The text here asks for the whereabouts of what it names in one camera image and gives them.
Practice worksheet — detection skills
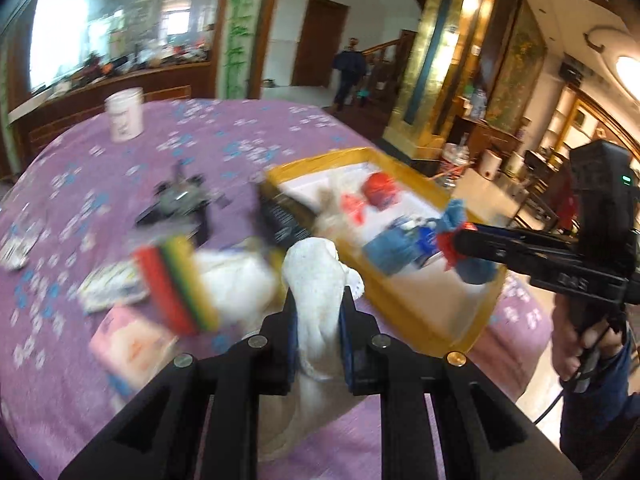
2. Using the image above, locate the white towel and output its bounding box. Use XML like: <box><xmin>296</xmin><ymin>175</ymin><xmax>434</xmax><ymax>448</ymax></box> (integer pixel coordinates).
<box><xmin>257</xmin><ymin>237</ymin><xmax>364</xmax><ymax>462</ymax></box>

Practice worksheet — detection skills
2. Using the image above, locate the person right hand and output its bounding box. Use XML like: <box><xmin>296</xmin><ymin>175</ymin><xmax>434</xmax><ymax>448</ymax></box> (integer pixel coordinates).
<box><xmin>551</xmin><ymin>295</ymin><xmax>625</xmax><ymax>382</ymax></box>

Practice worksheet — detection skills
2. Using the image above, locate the red bag blue cloth bundle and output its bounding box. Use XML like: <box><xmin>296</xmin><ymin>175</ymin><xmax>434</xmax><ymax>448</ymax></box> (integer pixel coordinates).
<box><xmin>434</xmin><ymin>198</ymin><xmax>500</xmax><ymax>286</ymax></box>

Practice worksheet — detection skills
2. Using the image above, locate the pink rose tissue pack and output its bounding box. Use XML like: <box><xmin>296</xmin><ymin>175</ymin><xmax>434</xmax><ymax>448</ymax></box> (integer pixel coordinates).
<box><xmin>89</xmin><ymin>304</ymin><xmax>178</xmax><ymax>391</ymax></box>

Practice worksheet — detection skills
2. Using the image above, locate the multicolour sponge strips pack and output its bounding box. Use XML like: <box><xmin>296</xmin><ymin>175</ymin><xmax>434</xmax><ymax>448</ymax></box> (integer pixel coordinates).
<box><xmin>132</xmin><ymin>235</ymin><xmax>220</xmax><ymax>336</ymax></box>

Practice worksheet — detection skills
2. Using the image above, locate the black cup with clips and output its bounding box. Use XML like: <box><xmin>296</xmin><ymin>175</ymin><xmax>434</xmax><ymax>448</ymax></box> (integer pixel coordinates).
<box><xmin>134</xmin><ymin>159</ymin><xmax>231</xmax><ymax>247</ymax></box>

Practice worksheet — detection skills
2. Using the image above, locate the wooden cabinet counter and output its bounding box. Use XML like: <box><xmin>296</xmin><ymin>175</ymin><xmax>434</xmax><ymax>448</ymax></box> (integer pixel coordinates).
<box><xmin>8</xmin><ymin>58</ymin><xmax>214</xmax><ymax>162</ymax></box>

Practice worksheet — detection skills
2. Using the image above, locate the small white wrapper packet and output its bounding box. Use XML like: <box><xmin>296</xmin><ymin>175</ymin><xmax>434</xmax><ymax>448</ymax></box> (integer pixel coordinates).
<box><xmin>77</xmin><ymin>260</ymin><xmax>149</xmax><ymax>314</ymax></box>

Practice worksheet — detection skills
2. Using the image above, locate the blue Vinda tissue pack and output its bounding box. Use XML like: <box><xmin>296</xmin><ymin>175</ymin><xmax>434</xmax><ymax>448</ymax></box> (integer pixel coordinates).
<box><xmin>362</xmin><ymin>216</ymin><xmax>440</xmax><ymax>276</ymax></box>

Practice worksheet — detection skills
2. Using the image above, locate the purple floral tablecloth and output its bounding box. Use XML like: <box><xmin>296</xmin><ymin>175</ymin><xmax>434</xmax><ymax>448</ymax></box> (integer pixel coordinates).
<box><xmin>1</xmin><ymin>99</ymin><xmax>551</xmax><ymax>479</ymax></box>

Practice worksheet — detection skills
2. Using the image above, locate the brown wooden door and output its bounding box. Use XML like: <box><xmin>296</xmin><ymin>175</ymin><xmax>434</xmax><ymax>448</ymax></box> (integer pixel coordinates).
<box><xmin>291</xmin><ymin>0</ymin><xmax>349</xmax><ymax>88</ymax></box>

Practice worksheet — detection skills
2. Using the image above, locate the yellow rimmed white tray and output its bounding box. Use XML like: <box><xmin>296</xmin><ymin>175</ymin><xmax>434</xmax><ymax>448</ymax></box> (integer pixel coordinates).
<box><xmin>265</xmin><ymin>148</ymin><xmax>506</xmax><ymax>356</ymax></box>

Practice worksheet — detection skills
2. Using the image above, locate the white cloth bundle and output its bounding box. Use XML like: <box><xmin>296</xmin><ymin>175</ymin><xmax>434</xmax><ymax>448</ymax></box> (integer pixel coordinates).
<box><xmin>194</xmin><ymin>249</ymin><xmax>281</xmax><ymax>334</ymax></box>

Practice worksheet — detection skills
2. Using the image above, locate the white bag red label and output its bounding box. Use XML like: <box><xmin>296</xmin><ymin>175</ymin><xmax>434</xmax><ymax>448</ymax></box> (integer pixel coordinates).
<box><xmin>314</xmin><ymin>186</ymin><xmax>368</xmax><ymax>246</ymax></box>

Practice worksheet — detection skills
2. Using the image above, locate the black foil snack bag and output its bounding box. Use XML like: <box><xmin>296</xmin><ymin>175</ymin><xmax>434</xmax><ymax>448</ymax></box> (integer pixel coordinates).
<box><xmin>255</xmin><ymin>180</ymin><xmax>318</xmax><ymax>250</ymax></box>

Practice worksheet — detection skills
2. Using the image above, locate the white plastic jar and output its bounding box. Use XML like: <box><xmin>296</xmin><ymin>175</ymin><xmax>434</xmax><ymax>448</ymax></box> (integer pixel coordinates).
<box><xmin>104</xmin><ymin>87</ymin><xmax>144</xmax><ymax>143</ymax></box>

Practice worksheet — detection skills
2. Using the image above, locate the person in dark clothes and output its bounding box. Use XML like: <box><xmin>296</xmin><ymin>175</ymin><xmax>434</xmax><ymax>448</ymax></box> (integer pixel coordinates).
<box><xmin>331</xmin><ymin>37</ymin><xmax>367</xmax><ymax>113</ymax></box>

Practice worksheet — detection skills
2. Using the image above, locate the red plastic bag bundle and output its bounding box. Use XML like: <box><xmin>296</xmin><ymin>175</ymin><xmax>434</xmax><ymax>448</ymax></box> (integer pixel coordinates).
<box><xmin>360</xmin><ymin>171</ymin><xmax>400</xmax><ymax>210</ymax></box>

